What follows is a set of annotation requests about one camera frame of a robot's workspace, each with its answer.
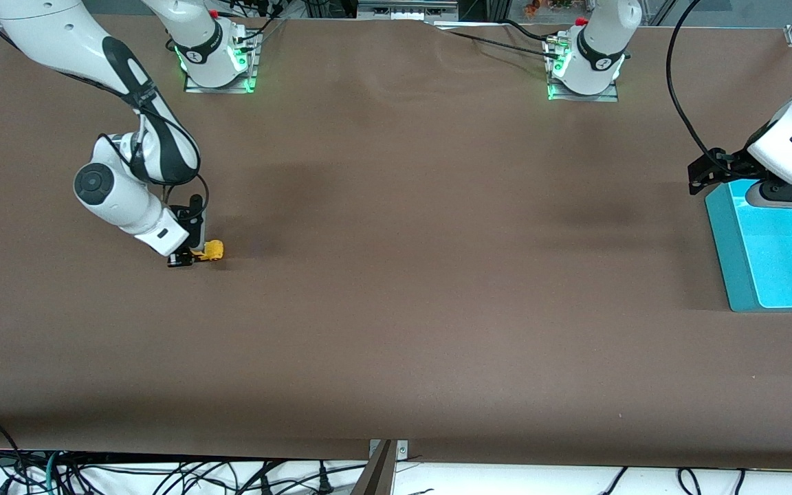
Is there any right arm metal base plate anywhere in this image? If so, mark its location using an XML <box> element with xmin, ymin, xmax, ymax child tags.
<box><xmin>184</xmin><ymin>27</ymin><xmax>260</xmax><ymax>94</ymax></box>

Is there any silver metal table bracket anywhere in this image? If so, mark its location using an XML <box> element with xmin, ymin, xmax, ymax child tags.
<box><xmin>368</xmin><ymin>439</ymin><xmax>409</xmax><ymax>460</ymax></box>

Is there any small orange item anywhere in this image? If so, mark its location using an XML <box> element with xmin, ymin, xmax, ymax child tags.
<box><xmin>523</xmin><ymin>0</ymin><xmax>575</xmax><ymax>16</ymax></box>

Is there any teal plastic bin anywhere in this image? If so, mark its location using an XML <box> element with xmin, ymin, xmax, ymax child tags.
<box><xmin>704</xmin><ymin>175</ymin><xmax>792</xmax><ymax>314</ymax></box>

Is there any dark brown support beam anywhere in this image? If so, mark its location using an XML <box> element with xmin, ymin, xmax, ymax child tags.
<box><xmin>350</xmin><ymin>440</ymin><xmax>397</xmax><ymax>495</ymax></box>

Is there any short black base cable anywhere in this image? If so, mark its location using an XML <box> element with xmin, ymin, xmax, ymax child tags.
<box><xmin>503</xmin><ymin>19</ymin><xmax>569</xmax><ymax>43</ymax></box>

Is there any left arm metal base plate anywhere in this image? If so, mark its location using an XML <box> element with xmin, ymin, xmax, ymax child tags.
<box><xmin>546</xmin><ymin>34</ymin><xmax>620</xmax><ymax>102</ymax></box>

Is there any long black base cable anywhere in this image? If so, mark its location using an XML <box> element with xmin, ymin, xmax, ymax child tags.
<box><xmin>435</xmin><ymin>25</ymin><xmax>562</xmax><ymax>63</ymax></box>

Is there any black base cable bundle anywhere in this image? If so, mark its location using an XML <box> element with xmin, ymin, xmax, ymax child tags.
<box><xmin>228</xmin><ymin>0</ymin><xmax>288</xmax><ymax>49</ymax></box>

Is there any brown table cover sheet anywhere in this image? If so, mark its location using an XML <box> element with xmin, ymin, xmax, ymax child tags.
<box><xmin>0</xmin><ymin>14</ymin><xmax>792</xmax><ymax>472</ymax></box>

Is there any grey aluminium frame beam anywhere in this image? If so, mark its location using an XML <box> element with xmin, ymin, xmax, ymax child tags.
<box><xmin>357</xmin><ymin>0</ymin><xmax>460</xmax><ymax>20</ymax></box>

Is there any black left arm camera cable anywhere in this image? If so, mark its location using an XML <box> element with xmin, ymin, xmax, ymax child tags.
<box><xmin>665</xmin><ymin>0</ymin><xmax>730</xmax><ymax>173</ymax></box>

